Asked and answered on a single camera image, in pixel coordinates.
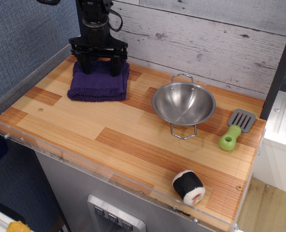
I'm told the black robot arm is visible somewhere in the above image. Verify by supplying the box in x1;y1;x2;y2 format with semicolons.
69;0;128;76

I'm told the stainless steel bowl with handles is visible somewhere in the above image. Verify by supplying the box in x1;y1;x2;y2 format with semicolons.
152;73;216;140

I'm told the dark right frame post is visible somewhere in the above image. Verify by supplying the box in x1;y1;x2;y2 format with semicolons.
262;0;286;121

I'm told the toy sushi roll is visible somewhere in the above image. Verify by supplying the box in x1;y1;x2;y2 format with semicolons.
172;170;206;205

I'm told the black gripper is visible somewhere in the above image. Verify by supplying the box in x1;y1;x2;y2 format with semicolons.
69;23;128;76

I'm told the silver dispenser button panel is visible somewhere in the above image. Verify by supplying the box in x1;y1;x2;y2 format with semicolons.
87;194;147;232

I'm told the grey spatula with green handle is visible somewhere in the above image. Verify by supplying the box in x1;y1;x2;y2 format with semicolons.
219;109;256;151

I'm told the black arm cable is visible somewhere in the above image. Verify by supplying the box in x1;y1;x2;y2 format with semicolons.
35;0;123;32

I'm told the purple cloth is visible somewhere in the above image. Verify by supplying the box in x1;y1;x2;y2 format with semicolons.
67;60;129;102

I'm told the white ribbed appliance top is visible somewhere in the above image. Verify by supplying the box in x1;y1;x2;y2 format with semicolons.
264;91;286;145

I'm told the yellow object at bottom corner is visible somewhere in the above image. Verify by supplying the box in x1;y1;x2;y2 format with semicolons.
6;221;31;232

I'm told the clear acrylic table guard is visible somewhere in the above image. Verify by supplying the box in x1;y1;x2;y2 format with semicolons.
0;46;266;232

